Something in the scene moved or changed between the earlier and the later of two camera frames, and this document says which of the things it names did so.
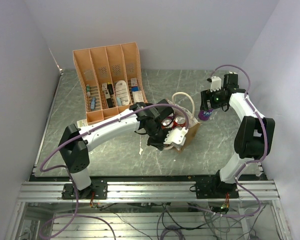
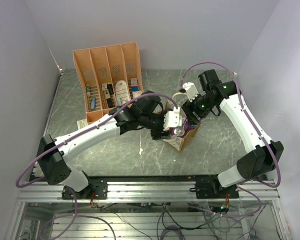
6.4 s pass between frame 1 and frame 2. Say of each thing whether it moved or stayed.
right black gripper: moved
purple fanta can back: moved
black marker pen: stayed
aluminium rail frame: stayed
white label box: stayed
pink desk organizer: stayed
